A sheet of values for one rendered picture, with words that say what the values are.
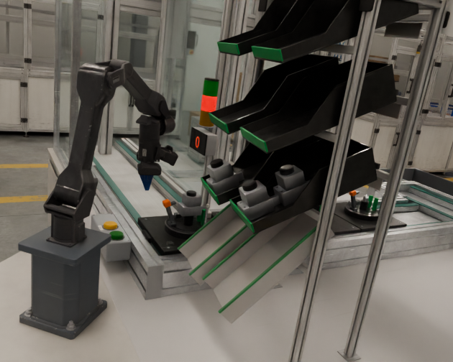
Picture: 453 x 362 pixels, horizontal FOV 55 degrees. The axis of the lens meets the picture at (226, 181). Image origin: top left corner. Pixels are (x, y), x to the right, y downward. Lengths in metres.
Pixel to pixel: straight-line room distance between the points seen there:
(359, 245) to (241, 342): 0.65
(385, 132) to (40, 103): 4.74
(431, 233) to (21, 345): 1.44
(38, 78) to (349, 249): 5.38
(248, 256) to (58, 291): 0.43
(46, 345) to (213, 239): 0.45
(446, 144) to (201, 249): 6.69
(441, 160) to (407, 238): 5.92
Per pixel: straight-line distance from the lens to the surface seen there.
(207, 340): 1.09
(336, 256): 1.51
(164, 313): 1.16
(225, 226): 1.12
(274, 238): 1.00
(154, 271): 1.16
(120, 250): 1.28
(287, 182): 0.87
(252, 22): 2.52
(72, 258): 0.97
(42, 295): 1.07
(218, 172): 0.98
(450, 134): 7.62
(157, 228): 1.34
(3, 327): 1.14
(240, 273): 1.00
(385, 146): 6.52
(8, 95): 6.38
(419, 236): 1.82
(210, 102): 1.44
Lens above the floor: 1.52
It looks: 17 degrees down
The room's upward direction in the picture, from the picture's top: 8 degrees clockwise
